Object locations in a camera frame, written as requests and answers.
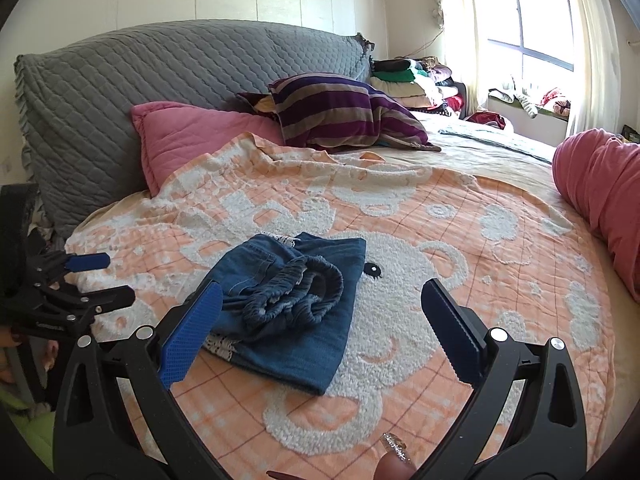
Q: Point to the cream curtain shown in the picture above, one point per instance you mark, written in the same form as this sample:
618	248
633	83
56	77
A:
597	50
455	25

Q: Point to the red rolled duvet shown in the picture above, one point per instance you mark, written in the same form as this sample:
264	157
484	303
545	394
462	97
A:
600	185

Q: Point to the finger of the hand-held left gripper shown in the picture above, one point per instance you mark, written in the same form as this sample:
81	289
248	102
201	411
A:
110	298
87	262

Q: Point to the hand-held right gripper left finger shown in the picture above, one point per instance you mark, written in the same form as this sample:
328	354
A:
192	335

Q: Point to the person's left hand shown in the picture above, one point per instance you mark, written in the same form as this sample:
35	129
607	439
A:
42	360

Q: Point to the purple striped pillow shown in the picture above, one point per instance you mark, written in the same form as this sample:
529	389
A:
340	110

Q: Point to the orange bear printed blanket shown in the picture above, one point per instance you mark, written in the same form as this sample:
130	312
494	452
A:
450	240

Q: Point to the pale bed sheet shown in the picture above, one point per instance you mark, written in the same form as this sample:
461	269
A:
490	155

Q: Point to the red cloth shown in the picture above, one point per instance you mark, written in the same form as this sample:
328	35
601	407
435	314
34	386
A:
487	120

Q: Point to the person's right hand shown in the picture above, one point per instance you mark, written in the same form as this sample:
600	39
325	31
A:
395	460

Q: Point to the pink pillow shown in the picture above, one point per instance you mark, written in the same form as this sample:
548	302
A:
200	135

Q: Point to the pile of folded clothes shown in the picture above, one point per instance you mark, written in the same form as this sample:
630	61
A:
415	85

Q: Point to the blue denim pants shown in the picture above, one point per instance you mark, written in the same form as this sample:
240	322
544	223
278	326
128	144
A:
310	330

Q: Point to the clothes on window sill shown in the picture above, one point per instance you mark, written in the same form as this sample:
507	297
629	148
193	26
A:
530	100

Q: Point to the window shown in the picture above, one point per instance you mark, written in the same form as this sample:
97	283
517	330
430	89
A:
530	25

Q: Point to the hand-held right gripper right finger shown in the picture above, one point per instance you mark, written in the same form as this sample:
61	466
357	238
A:
450	330

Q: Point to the dark patterned pillow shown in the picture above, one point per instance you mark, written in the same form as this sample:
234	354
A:
257	104

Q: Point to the grey quilted headboard cover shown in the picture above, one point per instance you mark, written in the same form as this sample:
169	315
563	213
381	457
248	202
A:
150	80

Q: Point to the person's green clothing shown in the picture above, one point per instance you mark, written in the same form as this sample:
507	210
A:
25	425

